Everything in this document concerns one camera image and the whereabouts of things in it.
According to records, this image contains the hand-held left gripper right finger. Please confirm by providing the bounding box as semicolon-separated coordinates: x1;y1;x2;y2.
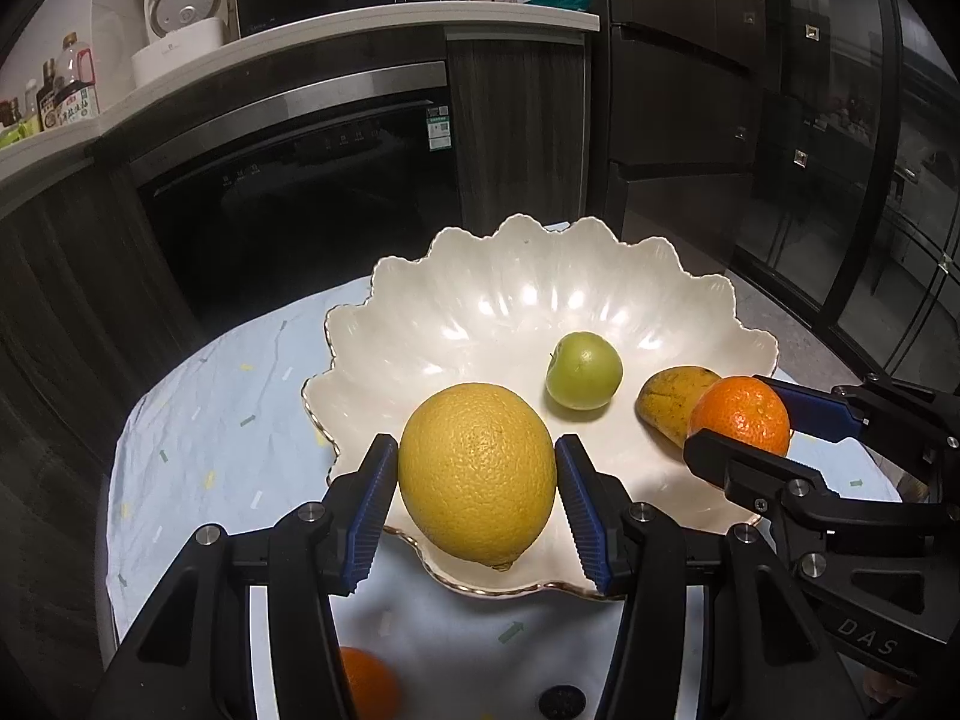
555;433;863;720

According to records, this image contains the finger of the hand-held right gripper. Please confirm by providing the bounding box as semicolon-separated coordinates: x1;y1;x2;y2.
682;427;960;620
754;375;960;500

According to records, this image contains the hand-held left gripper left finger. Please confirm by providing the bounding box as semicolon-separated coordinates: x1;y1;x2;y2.
94;433;400;720

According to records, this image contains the small orange tangerine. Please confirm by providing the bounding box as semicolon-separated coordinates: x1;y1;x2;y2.
688;377;791;458
339;645;401;720

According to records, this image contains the yellow brown mango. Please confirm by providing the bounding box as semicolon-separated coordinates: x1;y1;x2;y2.
636;366;725;449

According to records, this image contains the large yellow lemon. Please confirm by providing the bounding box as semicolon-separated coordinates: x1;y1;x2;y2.
398;382;557;569

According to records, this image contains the green apple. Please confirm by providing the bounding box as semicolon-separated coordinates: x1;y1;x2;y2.
545;331;624;412

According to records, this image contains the dark blueberry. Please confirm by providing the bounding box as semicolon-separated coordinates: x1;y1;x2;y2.
538;682;588;719

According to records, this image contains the white scalloped ceramic bowl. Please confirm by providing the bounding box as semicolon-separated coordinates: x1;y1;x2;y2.
301;214;781;601

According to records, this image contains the light blue patterned tablecloth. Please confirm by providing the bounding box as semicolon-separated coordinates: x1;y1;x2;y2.
105;221;905;720

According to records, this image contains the dark glass cabinet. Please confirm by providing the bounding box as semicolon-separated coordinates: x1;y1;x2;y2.
735;0;960;391

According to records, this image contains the black built-in oven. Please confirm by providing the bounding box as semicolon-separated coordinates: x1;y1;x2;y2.
124;60;462;316

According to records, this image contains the dark refrigerator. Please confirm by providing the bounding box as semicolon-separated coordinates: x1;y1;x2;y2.
600;0;796;256

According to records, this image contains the white kitchen countertop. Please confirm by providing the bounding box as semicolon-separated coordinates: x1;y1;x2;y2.
0;2;601;200

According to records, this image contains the dark sauce bottle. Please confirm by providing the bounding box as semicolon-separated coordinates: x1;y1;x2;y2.
36;60;62;132

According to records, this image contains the white rice cooker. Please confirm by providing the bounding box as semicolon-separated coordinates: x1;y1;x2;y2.
131;0;228;89

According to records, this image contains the clear bottle with red handle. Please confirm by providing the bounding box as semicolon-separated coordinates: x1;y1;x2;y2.
54;34;101;121

